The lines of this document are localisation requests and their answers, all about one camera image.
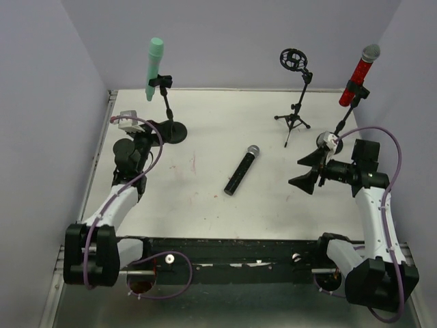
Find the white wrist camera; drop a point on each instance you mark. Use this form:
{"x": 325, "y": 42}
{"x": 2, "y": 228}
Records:
{"x": 329, "y": 140}
{"x": 128, "y": 125}

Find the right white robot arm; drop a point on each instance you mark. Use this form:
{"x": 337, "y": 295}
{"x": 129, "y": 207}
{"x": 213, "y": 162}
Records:
{"x": 381, "y": 278}

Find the aluminium extrusion frame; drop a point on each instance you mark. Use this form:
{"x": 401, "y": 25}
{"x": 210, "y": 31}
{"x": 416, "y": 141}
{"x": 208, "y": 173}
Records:
{"x": 70, "y": 253}

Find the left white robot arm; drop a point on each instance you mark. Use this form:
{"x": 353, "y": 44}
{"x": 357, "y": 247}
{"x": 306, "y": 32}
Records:
{"x": 93, "y": 254}

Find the black front mounting rail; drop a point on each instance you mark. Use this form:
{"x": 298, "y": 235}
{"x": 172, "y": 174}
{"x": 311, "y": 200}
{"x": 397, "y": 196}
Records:
{"x": 175, "y": 261}

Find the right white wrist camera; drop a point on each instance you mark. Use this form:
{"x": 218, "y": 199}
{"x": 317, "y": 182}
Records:
{"x": 329, "y": 140}

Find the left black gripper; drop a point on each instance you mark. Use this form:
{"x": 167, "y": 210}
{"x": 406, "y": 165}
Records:
{"x": 147, "y": 137}

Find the black glitter microphone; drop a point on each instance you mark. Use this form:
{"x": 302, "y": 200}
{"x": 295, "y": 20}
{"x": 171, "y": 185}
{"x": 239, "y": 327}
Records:
{"x": 252, "y": 153}

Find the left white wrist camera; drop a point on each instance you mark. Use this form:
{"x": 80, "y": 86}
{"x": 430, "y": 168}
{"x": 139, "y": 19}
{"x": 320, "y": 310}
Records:
{"x": 128, "y": 125}

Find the red glitter microphone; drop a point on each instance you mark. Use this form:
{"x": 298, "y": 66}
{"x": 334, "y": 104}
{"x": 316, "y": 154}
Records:
{"x": 368, "y": 56}

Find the black round-base clip stand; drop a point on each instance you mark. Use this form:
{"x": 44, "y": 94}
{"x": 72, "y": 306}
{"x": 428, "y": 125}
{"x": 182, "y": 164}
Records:
{"x": 179, "y": 130}

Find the black round-base mic stand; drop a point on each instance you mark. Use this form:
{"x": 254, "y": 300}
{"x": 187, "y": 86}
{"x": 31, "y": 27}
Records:
{"x": 359, "y": 92}

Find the teal plastic microphone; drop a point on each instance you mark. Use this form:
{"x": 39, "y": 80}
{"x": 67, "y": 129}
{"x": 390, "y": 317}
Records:
{"x": 155, "y": 54}

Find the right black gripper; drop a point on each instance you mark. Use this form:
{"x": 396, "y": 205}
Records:
{"x": 323, "y": 169}

